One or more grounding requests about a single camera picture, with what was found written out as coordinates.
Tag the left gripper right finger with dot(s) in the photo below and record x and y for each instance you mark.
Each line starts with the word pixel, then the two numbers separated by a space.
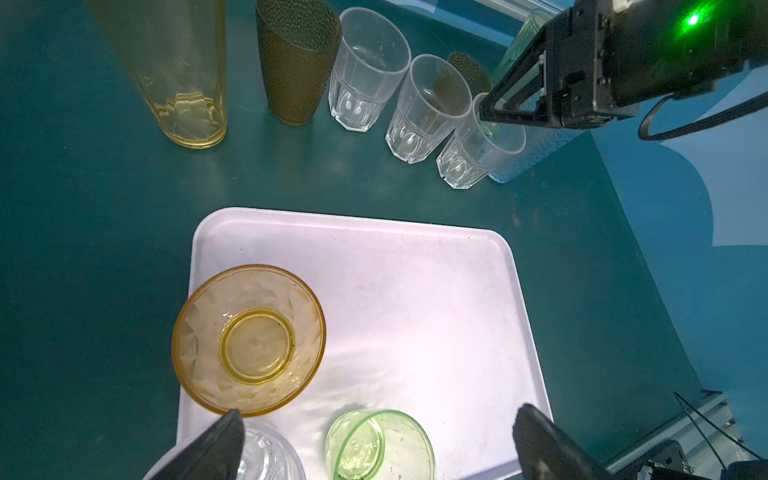
pixel 547 452

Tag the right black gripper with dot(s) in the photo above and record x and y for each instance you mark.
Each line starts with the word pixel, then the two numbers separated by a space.
pixel 559 80

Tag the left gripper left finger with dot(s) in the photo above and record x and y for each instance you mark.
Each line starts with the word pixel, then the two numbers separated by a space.
pixel 214 454

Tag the clear faceted glass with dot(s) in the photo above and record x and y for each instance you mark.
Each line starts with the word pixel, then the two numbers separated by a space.
pixel 478 148
pixel 266 454
pixel 433 99
pixel 373 57

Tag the amber faceted glass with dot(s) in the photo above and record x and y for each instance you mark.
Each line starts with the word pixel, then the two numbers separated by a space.
pixel 251 338

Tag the green faceted glass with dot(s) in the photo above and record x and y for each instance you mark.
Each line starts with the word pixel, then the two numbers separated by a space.
pixel 378 444

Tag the lilac plastic tray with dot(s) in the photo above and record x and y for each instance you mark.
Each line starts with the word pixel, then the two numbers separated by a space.
pixel 426 319

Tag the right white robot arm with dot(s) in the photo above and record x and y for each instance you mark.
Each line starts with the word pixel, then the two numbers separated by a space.
pixel 674 50

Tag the tall pale blue glass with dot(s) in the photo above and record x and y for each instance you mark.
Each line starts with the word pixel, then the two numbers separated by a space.
pixel 541 142

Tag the tall pale green glass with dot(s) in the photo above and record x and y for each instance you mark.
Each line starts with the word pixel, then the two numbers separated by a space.
pixel 533 23

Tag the back horizontal aluminium bar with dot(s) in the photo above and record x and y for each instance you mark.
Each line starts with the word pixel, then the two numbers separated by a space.
pixel 521 9

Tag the clear faceted glass back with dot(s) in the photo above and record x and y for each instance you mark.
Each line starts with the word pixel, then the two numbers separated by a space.
pixel 373 57

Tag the dark brown textured cup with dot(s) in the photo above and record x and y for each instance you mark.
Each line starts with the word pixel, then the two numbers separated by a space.
pixel 298 44

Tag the tall yellow glass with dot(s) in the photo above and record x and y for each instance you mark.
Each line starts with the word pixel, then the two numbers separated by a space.
pixel 175 54

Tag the aluminium front rail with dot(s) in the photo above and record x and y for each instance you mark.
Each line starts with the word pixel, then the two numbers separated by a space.
pixel 702 441

